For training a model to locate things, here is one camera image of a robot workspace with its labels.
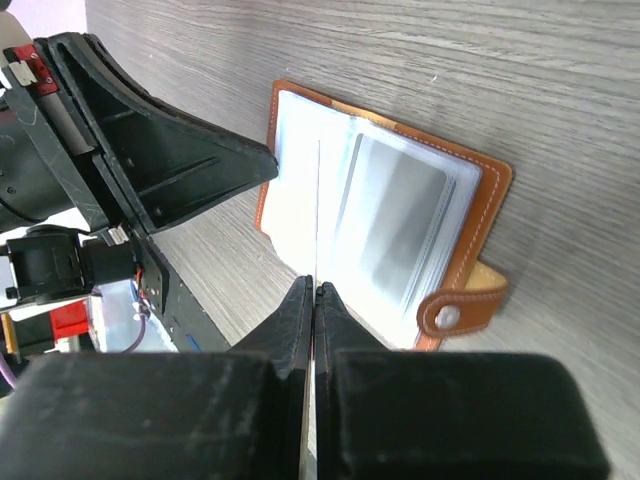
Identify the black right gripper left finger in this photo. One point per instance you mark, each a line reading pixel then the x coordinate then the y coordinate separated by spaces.
pixel 238 414

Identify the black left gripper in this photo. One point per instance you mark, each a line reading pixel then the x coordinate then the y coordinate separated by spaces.
pixel 78 132

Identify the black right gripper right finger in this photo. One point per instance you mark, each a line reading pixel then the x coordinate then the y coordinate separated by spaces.
pixel 386 414

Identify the brown leather card holder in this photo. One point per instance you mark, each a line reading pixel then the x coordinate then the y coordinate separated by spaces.
pixel 403 217

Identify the black VIP credit card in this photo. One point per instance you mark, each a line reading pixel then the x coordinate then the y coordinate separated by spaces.
pixel 314 295

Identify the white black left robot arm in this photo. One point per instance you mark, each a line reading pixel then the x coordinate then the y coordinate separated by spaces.
pixel 60 258

